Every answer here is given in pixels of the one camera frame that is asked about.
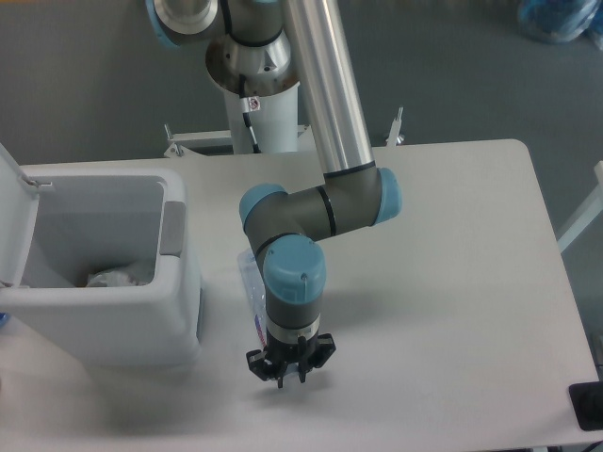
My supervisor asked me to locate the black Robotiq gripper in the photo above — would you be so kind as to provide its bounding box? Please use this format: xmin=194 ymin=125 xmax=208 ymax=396
xmin=246 ymin=333 xmax=336 ymax=389

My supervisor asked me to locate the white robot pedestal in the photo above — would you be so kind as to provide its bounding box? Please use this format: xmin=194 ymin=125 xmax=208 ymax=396
xmin=205 ymin=32 xmax=300 ymax=154

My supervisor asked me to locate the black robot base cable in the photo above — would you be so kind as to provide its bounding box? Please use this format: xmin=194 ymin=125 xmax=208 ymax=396
xmin=236 ymin=73 xmax=262 ymax=154

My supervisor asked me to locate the crushed clear plastic bottle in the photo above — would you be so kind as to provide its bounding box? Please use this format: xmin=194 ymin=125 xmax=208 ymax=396
xmin=237 ymin=249 xmax=302 ymax=364

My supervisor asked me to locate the white plastic wrapper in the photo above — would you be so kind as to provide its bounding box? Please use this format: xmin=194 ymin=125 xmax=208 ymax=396
xmin=87 ymin=261 xmax=155 ymax=287

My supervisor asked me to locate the black device at table edge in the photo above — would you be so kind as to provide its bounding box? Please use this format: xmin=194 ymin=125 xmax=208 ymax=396
xmin=568 ymin=381 xmax=602 ymax=431

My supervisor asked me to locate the white pedestal foot frame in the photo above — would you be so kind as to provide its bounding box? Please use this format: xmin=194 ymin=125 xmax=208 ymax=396
xmin=163 ymin=105 xmax=405 ymax=158

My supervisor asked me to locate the blue plastic bag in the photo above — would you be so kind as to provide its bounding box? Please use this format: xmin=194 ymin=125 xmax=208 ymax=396
xmin=516 ymin=1 xmax=602 ymax=44

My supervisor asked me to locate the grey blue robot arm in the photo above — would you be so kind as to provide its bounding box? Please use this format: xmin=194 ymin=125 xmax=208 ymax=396
xmin=146 ymin=1 xmax=401 ymax=381

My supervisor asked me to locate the white open trash can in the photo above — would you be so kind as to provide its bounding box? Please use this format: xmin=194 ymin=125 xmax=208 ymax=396
xmin=1 ymin=151 xmax=203 ymax=366

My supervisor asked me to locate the white frame leg right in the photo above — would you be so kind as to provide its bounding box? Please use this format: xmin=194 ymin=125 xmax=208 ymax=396
xmin=557 ymin=161 xmax=602 ymax=253

